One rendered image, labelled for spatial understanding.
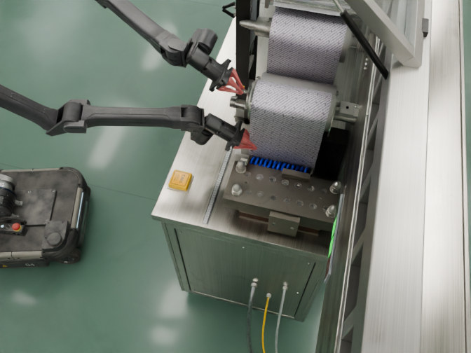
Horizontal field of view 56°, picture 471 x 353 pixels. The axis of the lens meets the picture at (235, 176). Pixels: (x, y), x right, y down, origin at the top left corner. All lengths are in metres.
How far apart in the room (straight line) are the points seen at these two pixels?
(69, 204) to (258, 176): 1.29
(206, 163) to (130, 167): 1.21
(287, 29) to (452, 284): 0.90
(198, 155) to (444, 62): 0.91
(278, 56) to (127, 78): 2.00
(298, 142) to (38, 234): 1.53
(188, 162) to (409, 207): 1.09
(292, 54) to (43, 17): 2.91
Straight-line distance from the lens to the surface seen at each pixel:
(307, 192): 1.51
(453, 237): 1.07
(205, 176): 1.69
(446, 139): 1.22
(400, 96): 0.96
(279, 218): 1.47
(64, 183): 2.62
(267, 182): 1.52
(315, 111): 1.37
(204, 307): 2.41
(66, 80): 3.51
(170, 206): 1.63
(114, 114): 1.47
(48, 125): 1.54
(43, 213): 2.53
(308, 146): 1.48
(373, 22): 0.96
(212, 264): 1.89
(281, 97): 1.38
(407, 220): 0.79
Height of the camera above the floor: 2.31
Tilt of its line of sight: 57 degrees down
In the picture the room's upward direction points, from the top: straight up
